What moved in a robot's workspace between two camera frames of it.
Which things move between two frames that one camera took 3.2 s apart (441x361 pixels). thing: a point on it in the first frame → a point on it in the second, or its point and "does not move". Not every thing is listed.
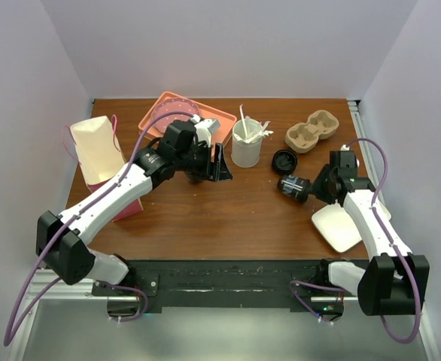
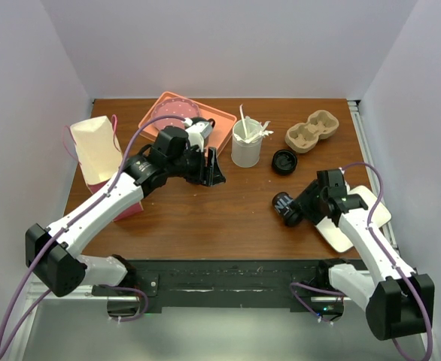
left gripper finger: x=225 y=172 → x=217 y=175
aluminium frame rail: x=368 y=153 does not move
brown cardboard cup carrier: x=303 y=138 does not move
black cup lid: x=302 y=189 → x=293 y=219
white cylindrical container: x=246 y=142 does not move
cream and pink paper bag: x=100 y=156 does not move
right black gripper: x=315 y=189 → x=304 y=200
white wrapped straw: x=244 y=120 does not move
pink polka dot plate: x=177 y=104 does not move
